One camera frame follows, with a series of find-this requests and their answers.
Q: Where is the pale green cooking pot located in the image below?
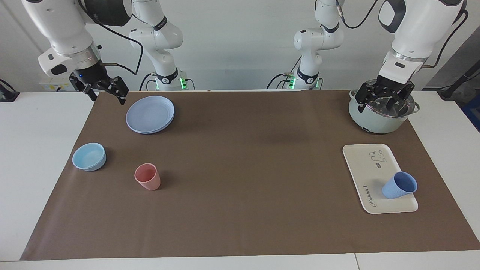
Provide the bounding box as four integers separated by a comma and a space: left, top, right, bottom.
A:
348, 79, 420, 134

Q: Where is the cream tray with bear print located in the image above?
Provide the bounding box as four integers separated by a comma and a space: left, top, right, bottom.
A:
342, 144, 419, 215

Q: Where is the black clamp mount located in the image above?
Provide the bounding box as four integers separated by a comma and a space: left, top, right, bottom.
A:
0, 79, 20, 102

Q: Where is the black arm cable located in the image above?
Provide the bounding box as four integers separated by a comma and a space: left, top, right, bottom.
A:
77, 0, 144, 75
335, 0, 469, 69

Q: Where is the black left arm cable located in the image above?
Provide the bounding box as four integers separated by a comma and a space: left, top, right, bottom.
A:
335, 0, 469, 69

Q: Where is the brown table mat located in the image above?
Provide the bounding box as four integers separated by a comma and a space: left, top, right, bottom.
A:
19, 89, 480, 261

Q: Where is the light blue bowl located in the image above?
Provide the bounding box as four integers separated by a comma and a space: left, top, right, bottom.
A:
72, 143, 107, 172

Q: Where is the black base cable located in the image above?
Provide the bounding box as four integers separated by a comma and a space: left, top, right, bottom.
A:
266, 56, 302, 90
139, 72, 156, 91

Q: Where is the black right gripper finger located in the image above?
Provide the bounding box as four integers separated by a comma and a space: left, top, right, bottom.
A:
69, 73, 98, 102
107, 76, 129, 105

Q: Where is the periwinkle blue plate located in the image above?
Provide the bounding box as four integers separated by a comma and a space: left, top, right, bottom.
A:
126, 96, 175, 135

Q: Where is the white wall socket box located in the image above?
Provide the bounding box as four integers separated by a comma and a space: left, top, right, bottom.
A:
39, 73, 81, 92

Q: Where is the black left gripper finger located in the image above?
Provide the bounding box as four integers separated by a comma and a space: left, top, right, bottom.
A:
388, 85, 415, 110
354, 83, 379, 112

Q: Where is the blue box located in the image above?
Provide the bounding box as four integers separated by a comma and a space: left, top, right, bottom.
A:
461, 94, 480, 132

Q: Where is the periwinkle blue plastic cup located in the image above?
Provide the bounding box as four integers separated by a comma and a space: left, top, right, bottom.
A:
382, 171, 418, 200

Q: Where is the pink plastic cup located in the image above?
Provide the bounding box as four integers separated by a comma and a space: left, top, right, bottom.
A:
134, 163, 161, 191

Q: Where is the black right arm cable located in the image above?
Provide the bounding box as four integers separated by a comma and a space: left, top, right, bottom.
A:
77, 0, 144, 75

